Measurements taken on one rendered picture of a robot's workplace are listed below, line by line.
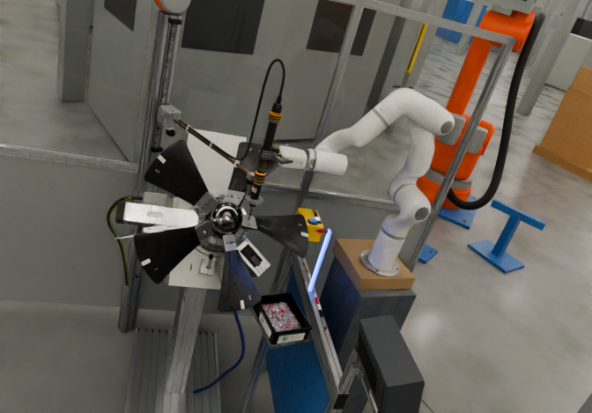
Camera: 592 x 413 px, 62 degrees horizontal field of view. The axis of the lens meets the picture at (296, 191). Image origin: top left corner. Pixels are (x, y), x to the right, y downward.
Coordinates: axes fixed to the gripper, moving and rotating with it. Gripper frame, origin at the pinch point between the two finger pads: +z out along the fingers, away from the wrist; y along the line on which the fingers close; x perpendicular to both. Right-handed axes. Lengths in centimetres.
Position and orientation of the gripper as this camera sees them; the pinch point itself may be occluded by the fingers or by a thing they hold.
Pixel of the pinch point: (266, 152)
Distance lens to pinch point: 185.6
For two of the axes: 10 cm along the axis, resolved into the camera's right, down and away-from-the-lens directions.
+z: -9.5, -1.4, -2.8
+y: -1.8, -4.9, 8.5
